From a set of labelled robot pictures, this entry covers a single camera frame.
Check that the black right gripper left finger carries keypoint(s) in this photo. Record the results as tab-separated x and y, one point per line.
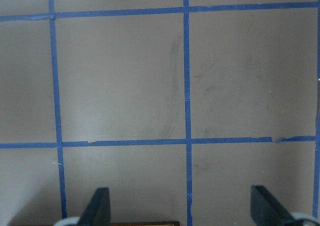
98	210

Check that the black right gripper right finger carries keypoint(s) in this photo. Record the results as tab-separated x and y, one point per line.
266	210

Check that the dark brown wooden drawer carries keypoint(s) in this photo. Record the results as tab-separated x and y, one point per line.
174	223

